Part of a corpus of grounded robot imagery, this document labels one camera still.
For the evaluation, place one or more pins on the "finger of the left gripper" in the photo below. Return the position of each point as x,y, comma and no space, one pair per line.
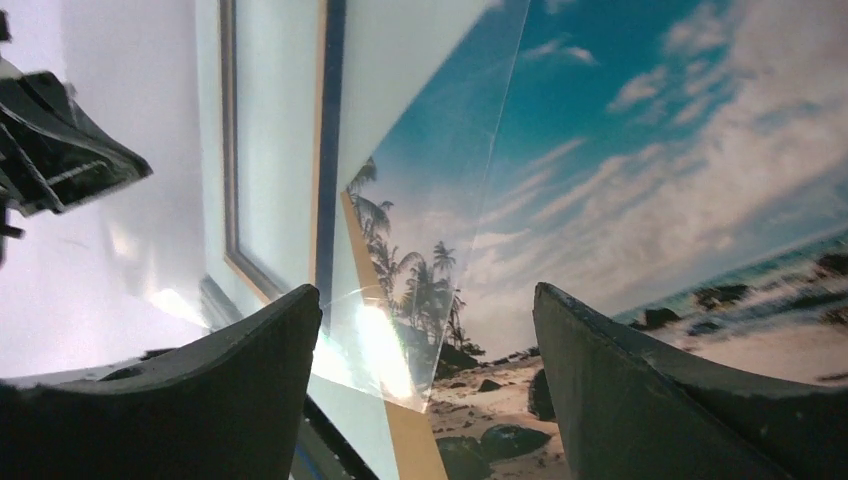
53,156

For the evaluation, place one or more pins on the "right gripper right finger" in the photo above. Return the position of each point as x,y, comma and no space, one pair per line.
629,406

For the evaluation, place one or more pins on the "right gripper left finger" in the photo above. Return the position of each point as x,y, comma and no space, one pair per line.
226,406

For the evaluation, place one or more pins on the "wooden picture frame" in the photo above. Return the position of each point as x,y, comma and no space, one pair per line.
281,79

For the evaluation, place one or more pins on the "beach photo print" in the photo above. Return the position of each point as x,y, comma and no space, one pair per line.
681,168

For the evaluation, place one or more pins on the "clear acrylic sheet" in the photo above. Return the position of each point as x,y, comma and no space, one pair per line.
423,91

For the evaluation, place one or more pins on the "brown cardboard backing board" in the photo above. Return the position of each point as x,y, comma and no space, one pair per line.
413,443

